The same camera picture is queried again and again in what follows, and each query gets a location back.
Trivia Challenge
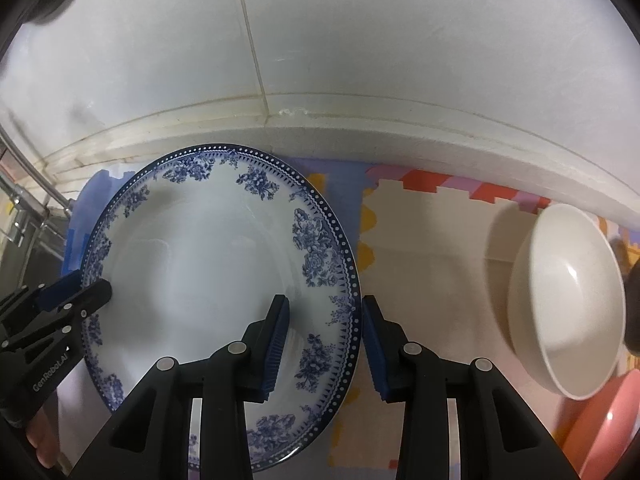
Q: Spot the dark object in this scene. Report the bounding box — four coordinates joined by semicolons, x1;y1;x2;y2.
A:
622;259;640;357

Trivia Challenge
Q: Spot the red bowl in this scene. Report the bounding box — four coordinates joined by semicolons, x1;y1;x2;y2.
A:
554;369;640;480

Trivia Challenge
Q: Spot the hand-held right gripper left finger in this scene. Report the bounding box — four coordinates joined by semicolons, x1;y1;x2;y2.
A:
70;295;291;480

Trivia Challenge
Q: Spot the person's left hand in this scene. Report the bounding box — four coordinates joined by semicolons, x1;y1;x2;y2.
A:
24;394;62;469

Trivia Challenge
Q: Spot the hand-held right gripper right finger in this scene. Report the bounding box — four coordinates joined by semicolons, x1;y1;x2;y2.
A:
362;295;569;480

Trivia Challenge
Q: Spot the blue floral white plate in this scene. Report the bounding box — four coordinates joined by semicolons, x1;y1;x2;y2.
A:
80;143;363;472

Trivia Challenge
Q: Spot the white bowl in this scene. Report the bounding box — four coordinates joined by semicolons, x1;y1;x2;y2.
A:
507;203;627;401

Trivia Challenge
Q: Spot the metal dish rack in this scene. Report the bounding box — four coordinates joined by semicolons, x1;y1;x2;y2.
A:
0;124;77;267

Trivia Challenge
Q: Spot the colourful printed mat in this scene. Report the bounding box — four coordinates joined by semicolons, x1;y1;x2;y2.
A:
64;156;640;480

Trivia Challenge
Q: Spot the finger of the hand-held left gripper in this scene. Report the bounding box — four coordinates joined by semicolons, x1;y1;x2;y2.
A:
0;270;82;329
0;279;112;356

